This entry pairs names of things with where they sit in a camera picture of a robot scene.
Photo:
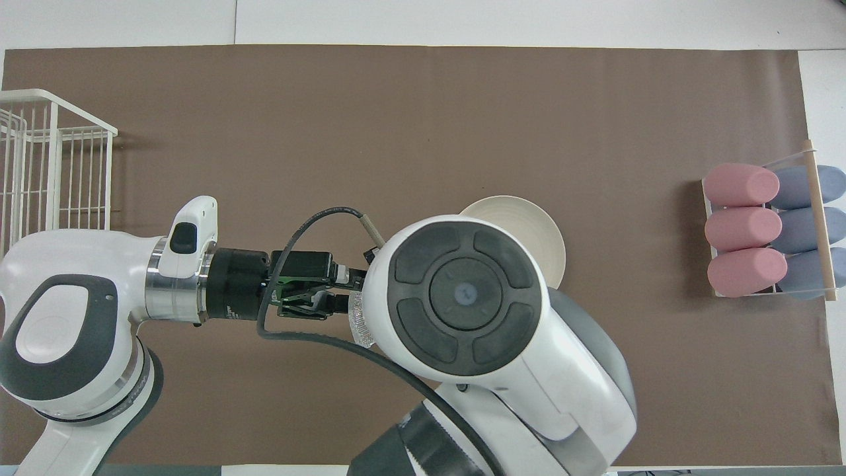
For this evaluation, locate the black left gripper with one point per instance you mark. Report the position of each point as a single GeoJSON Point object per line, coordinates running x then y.
{"type": "Point", "coordinates": [234, 284]}

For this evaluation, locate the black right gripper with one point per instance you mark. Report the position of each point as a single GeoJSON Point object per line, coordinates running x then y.
{"type": "Point", "coordinates": [369, 255]}

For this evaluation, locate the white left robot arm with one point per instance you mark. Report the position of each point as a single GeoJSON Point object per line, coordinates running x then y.
{"type": "Point", "coordinates": [79, 264]}

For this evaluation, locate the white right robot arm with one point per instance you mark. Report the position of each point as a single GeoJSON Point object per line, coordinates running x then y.
{"type": "Point", "coordinates": [529, 396]}

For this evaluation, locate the cream round plate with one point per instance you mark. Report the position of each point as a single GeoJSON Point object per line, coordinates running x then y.
{"type": "Point", "coordinates": [522, 218]}

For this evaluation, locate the brown table mat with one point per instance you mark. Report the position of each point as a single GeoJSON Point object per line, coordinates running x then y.
{"type": "Point", "coordinates": [330, 132]}

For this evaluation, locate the pink plastic cup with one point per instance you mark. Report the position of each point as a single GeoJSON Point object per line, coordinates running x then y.
{"type": "Point", "coordinates": [740, 185]}
{"type": "Point", "coordinates": [743, 229]}
{"type": "Point", "coordinates": [747, 272]}

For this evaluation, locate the white cup rack wooden rod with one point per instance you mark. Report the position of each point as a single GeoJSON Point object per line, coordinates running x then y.
{"type": "Point", "coordinates": [818, 218]}

